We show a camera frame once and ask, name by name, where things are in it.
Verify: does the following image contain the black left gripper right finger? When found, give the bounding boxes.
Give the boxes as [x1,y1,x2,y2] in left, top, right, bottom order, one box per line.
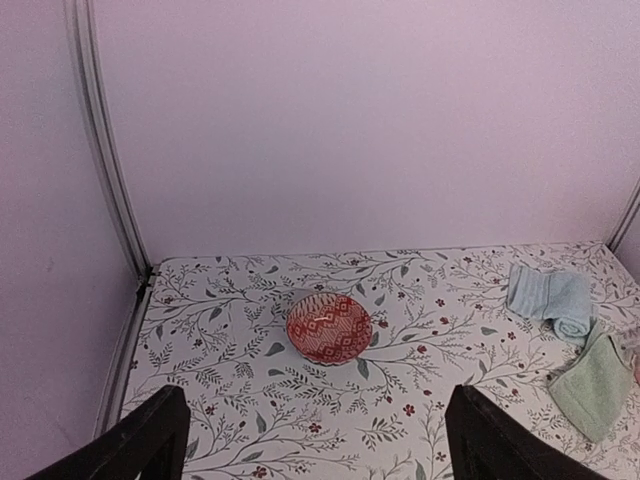
[445,385,603,480]

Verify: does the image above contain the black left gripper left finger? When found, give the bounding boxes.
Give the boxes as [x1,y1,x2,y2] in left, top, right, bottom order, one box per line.
[29,385,190,480]

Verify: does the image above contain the green panda towel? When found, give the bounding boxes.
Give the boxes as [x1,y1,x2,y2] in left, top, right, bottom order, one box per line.
[549,324,635,443]

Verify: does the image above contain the light blue rolled towel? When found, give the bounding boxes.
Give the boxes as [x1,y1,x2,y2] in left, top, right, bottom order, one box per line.
[506,265,596,347]

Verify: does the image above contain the right aluminium corner post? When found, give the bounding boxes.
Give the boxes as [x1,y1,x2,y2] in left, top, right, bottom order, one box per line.
[606,180,640,252]

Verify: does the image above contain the aluminium corner post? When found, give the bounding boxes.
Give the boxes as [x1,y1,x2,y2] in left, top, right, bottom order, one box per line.
[63,1,153,292]
[606,180,640,252]

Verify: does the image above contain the left aluminium corner post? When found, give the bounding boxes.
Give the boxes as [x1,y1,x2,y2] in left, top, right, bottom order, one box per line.
[63,1,153,292]

